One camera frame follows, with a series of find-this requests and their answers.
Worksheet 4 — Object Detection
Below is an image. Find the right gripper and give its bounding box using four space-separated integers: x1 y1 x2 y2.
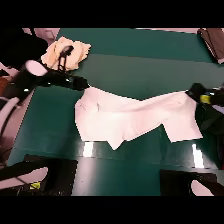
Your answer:
185 82 212 105

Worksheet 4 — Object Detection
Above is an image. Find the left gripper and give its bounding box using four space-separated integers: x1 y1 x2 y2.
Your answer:
67 75 91 92

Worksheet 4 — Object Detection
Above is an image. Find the white shirt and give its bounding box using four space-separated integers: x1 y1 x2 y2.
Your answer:
73 87 204 151

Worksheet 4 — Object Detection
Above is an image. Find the white garment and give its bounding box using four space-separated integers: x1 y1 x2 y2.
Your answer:
211 104 224 115

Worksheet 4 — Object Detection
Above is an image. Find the cream garment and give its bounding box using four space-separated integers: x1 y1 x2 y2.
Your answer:
40 36 92 72

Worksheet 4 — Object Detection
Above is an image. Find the dark green garment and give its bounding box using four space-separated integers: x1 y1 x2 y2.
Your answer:
195 103 224 135

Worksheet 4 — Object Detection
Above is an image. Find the brown garment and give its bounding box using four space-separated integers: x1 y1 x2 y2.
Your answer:
197 28 224 65

